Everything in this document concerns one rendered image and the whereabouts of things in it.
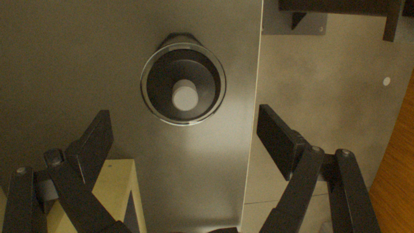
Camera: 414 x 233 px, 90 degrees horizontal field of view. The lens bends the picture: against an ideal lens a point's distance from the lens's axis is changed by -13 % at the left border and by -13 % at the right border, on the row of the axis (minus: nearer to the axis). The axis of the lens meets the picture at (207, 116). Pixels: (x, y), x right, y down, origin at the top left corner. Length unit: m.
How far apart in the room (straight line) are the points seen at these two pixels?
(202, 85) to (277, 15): 1.30
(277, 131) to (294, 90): 1.54
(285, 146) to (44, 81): 0.53
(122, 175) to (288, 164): 0.46
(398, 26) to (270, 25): 0.93
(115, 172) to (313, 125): 1.58
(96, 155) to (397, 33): 0.71
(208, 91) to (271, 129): 0.12
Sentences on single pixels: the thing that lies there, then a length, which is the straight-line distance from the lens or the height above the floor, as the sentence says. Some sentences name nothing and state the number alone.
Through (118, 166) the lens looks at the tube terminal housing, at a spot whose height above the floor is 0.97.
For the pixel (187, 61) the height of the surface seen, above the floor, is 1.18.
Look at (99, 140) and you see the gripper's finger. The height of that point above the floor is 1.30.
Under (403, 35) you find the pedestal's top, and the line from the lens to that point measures 0.77.
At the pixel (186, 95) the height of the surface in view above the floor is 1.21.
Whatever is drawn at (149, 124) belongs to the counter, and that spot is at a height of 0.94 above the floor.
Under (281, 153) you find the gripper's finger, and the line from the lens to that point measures 0.17.
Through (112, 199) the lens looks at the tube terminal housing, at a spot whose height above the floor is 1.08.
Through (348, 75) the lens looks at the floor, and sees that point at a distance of 1.92.
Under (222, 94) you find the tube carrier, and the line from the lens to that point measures 0.30.
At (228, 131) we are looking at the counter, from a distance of 0.59.
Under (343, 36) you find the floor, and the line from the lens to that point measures 1.82.
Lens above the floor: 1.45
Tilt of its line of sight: 65 degrees down
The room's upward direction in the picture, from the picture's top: 164 degrees clockwise
